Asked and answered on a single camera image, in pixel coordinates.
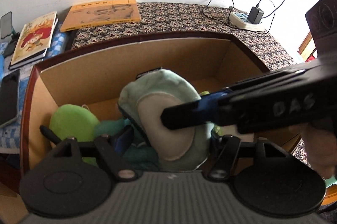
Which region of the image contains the green knitted hat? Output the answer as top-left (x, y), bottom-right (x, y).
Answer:
top-left (199, 90), bottom-right (227, 137)

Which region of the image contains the dark teal cloth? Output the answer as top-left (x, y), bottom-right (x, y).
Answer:
top-left (122, 142), bottom-right (160, 172)

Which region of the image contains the small standing mirror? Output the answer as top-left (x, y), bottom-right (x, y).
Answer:
top-left (1, 11), bottom-right (20, 41)

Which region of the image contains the yellow book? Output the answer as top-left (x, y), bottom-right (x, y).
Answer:
top-left (60, 0), bottom-right (141, 32)

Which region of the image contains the right hand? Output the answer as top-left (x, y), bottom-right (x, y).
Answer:
top-left (289, 123), bottom-right (336, 179)

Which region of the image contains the white plush toy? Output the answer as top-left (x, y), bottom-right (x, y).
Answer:
top-left (221, 125), bottom-right (254, 143)

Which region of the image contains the blue checkered cloth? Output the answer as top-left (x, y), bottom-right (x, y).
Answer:
top-left (0, 25), bottom-right (70, 154)

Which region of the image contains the brown cardboard box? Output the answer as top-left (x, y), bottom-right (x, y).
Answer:
top-left (20, 31), bottom-right (292, 174)

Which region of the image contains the red cartoon cover book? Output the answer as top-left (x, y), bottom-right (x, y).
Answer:
top-left (8, 11), bottom-right (58, 70)

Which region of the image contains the black smartphone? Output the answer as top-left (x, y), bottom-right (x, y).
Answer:
top-left (0, 70), bottom-right (20, 127)

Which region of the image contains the white power strip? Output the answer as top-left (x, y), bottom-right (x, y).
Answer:
top-left (229, 12), bottom-right (267, 32)

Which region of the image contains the teal plush toy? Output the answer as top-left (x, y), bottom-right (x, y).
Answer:
top-left (94, 118), bottom-right (131, 137)

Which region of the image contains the black power adapter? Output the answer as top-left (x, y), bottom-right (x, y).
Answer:
top-left (247, 4), bottom-right (264, 24)

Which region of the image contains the green plush toy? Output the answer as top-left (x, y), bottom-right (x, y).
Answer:
top-left (39, 103), bottom-right (101, 168)

